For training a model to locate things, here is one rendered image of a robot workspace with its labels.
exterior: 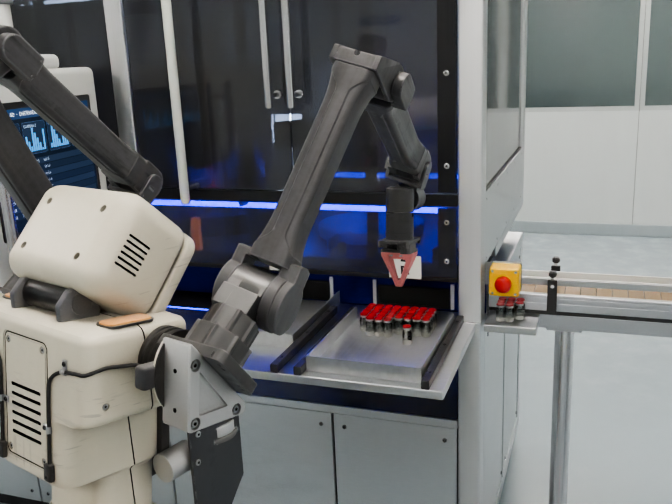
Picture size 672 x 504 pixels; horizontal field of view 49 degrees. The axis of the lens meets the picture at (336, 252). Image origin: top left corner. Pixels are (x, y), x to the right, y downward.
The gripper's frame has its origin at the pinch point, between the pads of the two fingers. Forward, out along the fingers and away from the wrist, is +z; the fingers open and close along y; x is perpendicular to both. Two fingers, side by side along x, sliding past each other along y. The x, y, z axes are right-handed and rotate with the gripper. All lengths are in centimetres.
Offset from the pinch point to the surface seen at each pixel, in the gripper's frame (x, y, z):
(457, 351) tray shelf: -8.7, 19.4, 18.7
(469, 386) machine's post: -8, 40, 33
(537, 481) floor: -20, 123, 93
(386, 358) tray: 5.8, 11.0, 19.6
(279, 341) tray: 32.6, 11.4, 18.0
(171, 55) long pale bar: 66, 20, -52
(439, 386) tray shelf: -8.7, 0.5, 21.4
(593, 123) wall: -26, 493, -53
